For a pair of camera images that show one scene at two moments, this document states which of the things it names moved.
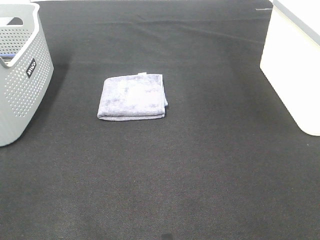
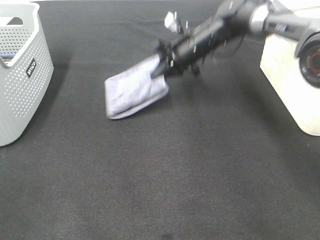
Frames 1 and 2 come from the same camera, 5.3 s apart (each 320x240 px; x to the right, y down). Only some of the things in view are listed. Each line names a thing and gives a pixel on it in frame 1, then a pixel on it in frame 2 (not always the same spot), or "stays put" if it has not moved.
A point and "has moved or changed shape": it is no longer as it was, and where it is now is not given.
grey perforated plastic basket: [26, 69] stays put
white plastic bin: [290, 60] stays put
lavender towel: [140, 96] has moved or changed shape
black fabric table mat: [228, 161] stays put
